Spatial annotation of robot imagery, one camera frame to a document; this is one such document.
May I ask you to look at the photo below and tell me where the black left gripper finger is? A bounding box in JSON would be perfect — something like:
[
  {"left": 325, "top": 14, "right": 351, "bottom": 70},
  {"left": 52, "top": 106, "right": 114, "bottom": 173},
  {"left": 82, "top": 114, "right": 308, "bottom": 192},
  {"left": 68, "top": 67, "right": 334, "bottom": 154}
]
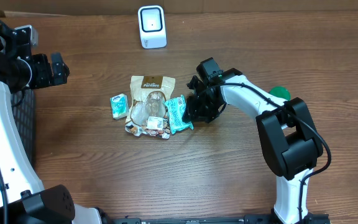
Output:
[
  {"left": 52, "top": 63, "right": 70, "bottom": 86},
  {"left": 51, "top": 52, "right": 64, "bottom": 67}
]

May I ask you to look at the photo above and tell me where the teal snack packet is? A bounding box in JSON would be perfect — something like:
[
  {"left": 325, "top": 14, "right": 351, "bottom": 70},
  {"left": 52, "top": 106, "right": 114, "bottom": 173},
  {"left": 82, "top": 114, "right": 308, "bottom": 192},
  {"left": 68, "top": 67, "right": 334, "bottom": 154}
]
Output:
[{"left": 165, "top": 95, "right": 194, "bottom": 134}]

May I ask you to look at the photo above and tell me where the brown beige snack pouch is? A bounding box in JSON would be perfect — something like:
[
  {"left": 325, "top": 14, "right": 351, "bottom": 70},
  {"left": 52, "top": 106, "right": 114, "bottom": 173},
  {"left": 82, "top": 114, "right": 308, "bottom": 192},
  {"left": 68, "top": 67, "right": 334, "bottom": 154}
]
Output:
[{"left": 124, "top": 76, "right": 176, "bottom": 139}]

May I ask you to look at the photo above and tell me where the small teal tissue pack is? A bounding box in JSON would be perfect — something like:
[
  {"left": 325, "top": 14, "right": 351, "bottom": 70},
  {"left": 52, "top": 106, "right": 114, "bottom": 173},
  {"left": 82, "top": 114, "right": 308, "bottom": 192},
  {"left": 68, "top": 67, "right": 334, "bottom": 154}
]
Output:
[{"left": 110, "top": 93, "right": 129, "bottom": 119}]

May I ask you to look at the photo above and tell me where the green lid jar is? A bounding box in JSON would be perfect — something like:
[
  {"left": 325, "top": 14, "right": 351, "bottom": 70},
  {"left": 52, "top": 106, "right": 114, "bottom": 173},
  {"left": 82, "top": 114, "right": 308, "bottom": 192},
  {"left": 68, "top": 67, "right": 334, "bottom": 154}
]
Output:
[{"left": 269, "top": 86, "right": 291, "bottom": 101}]

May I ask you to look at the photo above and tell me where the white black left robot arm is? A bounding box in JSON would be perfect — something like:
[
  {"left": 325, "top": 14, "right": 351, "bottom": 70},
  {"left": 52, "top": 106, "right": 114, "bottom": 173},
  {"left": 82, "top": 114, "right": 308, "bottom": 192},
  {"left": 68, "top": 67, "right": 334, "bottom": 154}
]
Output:
[{"left": 0, "top": 20, "right": 109, "bottom": 223}]

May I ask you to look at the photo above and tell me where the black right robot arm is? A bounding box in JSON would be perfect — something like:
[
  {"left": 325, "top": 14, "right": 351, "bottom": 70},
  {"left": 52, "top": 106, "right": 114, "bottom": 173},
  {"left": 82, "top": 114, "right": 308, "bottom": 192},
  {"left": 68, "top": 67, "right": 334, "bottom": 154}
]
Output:
[{"left": 182, "top": 58, "right": 332, "bottom": 223}]

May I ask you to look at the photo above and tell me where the grey plastic mesh basket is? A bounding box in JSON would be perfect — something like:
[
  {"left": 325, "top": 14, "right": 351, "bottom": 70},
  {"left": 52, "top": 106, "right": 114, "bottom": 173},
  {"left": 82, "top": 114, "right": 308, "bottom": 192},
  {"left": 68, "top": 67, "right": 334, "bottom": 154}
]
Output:
[{"left": 11, "top": 90, "right": 36, "bottom": 167}]

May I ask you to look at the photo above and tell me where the cardboard backdrop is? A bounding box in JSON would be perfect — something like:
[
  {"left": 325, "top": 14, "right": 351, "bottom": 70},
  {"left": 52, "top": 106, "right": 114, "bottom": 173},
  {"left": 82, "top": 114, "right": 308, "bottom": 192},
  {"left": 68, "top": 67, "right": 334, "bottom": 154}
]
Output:
[{"left": 0, "top": 0, "right": 358, "bottom": 16}]

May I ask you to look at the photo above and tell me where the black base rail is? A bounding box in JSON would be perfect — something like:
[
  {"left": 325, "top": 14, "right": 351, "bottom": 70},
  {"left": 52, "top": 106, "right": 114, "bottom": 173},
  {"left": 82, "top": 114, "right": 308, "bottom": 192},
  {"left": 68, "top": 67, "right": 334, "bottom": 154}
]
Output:
[{"left": 111, "top": 212, "right": 282, "bottom": 224}]

